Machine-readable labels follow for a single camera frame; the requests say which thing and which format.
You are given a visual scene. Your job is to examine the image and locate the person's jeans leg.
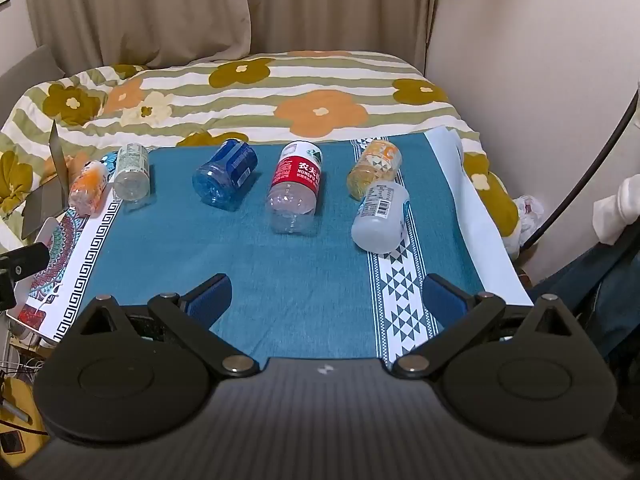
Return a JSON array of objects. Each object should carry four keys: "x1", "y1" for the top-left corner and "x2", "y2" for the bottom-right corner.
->
[{"x1": 530, "y1": 240, "x2": 640, "y2": 361}]

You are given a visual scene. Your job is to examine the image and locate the grey headboard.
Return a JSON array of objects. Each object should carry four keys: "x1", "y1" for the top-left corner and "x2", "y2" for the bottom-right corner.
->
[{"x1": 0, "y1": 45, "x2": 66, "y2": 111}]

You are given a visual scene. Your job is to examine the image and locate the white translucent plastic bottle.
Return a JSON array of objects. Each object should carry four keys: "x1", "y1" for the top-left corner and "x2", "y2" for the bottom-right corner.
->
[{"x1": 351, "y1": 181, "x2": 411, "y2": 254}]

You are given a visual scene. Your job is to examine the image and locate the clear green print bottle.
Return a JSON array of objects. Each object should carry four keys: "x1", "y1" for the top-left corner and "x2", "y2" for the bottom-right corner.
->
[{"x1": 111, "y1": 143, "x2": 152, "y2": 204}]

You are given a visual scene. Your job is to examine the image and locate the red label clear bottle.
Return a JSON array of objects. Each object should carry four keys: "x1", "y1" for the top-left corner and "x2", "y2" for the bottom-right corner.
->
[{"x1": 265, "y1": 140, "x2": 325, "y2": 236}]

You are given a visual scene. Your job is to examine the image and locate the yellow orange label bottle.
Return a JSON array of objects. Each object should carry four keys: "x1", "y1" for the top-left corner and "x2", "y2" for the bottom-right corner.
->
[{"x1": 346, "y1": 139, "x2": 403, "y2": 201}]

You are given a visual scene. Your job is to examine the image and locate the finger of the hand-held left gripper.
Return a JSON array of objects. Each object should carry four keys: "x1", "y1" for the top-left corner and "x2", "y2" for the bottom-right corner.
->
[{"x1": 0, "y1": 241, "x2": 52, "y2": 312}]

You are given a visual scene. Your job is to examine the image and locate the grey laptop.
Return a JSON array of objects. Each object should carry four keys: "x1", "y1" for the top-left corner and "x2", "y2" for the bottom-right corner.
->
[{"x1": 21, "y1": 119, "x2": 71, "y2": 241}]

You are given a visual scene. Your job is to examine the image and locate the teal patterned tablecloth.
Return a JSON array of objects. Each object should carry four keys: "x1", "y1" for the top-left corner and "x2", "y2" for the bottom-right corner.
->
[{"x1": 54, "y1": 127, "x2": 536, "y2": 367}]

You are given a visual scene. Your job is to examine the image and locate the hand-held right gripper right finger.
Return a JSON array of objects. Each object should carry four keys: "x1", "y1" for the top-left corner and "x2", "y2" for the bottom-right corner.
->
[{"x1": 391, "y1": 273, "x2": 589, "y2": 380}]

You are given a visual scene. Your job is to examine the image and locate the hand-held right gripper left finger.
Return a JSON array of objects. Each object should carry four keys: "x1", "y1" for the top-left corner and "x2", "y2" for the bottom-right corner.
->
[{"x1": 74, "y1": 273, "x2": 260, "y2": 379}]

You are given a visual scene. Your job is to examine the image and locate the beige curtain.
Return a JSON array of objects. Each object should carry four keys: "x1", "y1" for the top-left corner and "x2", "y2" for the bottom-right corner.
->
[{"x1": 22, "y1": 0, "x2": 437, "y2": 74}]

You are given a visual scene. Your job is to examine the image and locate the orange print plastic bottle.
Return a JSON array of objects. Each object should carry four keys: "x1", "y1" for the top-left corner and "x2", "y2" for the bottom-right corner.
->
[{"x1": 67, "y1": 160, "x2": 109, "y2": 218}]

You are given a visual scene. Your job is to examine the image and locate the clear plastic bag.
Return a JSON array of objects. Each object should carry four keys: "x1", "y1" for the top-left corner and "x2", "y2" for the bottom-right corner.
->
[{"x1": 502, "y1": 195, "x2": 548, "y2": 261}]

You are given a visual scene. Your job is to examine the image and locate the floral striped blanket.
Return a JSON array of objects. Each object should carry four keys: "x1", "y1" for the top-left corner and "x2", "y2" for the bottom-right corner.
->
[{"x1": 0, "y1": 50, "x2": 523, "y2": 256}]

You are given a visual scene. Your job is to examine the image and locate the yellow board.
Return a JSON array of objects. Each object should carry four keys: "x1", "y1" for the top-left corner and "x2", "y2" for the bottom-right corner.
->
[{"x1": 0, "y1": 375, "x2": 48, "y2": 461}]

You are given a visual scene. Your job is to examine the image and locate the mandala print mat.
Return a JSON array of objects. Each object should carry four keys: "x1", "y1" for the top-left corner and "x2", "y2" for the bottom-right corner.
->
[{"x1": 5, "y1": 210, "x2": 97, "y2": 332}]

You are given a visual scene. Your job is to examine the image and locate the tangled white cables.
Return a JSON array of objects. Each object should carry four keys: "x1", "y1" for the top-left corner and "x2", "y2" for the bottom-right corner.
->
[{"x1": 0, "y1": 340, "x2": 51, "y2": 376}]

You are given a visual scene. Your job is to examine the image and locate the black curved cable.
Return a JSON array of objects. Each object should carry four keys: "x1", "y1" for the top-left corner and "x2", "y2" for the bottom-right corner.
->
[{"x1": 520, "y1": 77, "x2": 640, "y2": 251}]

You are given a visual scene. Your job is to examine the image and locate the blue plastic bottle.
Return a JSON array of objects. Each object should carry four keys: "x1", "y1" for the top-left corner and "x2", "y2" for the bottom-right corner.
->
[{"x1": 192, "y1": 138, "x2": 259, "y2": 207}]

